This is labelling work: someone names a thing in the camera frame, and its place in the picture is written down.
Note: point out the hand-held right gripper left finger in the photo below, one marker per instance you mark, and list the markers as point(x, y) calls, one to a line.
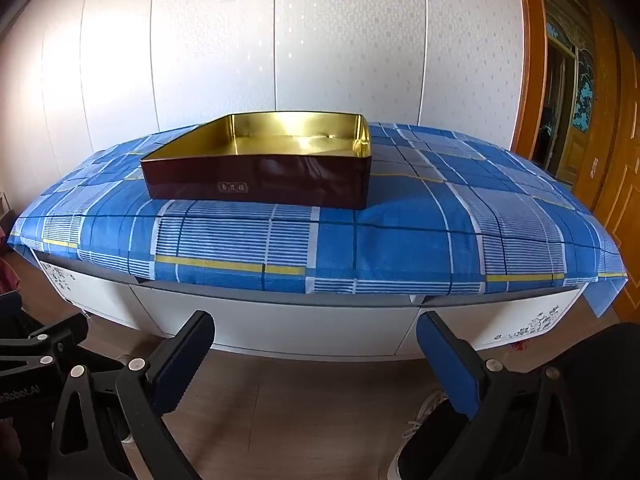
point(180, 360)

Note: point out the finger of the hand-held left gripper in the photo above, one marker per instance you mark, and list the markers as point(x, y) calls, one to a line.
point(55, 335)

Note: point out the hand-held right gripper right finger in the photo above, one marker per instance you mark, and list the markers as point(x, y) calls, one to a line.
point(445, 365)

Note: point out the gold metal tray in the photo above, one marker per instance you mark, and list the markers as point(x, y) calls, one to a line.
point(260, 180)

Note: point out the white sneaker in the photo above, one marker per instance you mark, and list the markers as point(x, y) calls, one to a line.
point(427, 412)

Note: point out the dark red cloth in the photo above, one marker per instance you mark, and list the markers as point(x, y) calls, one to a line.
point(7, 275)

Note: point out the white cabinet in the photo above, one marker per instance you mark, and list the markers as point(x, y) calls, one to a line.
point(300, 325)

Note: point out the blue plaid cloth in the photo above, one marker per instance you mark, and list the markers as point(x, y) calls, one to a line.
point(350, 240)

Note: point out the person's dark trousers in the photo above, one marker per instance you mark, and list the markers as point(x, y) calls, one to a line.
point(610, 400)

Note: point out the wooden door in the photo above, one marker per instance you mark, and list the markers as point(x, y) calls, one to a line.
point(617, 185)

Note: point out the wooden door frame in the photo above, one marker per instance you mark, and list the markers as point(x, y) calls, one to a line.
point(532, 60)

